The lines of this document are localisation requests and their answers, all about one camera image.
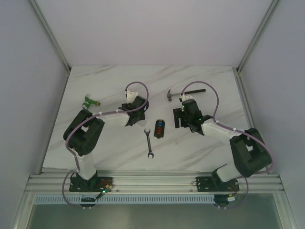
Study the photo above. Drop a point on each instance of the black fuse box base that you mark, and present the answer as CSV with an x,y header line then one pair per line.
x,y
162,131

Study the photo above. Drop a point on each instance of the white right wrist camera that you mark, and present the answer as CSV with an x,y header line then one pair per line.
x,y
185,97

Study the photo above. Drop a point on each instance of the white slotted cable duct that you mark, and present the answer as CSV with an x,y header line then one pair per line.
x,y
142,199

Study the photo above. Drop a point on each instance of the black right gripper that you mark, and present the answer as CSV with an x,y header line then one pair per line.
x,y
178,113

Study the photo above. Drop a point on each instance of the green white connector plug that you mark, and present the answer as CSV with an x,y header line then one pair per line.
x,y
88,102

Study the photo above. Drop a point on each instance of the aluminium rail frame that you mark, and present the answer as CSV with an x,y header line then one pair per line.
x,y
291,168

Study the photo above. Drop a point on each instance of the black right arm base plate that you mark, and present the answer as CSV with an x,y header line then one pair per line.
x,y
214,184

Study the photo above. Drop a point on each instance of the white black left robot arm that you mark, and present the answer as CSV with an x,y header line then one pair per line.
x,y
83,133

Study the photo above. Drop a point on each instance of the silver open-end wrench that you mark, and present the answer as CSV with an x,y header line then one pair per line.
x,y
150,153

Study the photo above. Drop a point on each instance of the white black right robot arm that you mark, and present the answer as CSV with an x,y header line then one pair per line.
x,y
247,147

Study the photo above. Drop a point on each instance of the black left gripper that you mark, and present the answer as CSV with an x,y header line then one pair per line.
x,y
139,108

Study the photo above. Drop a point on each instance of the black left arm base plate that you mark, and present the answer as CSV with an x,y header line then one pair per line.
x,y
95,184

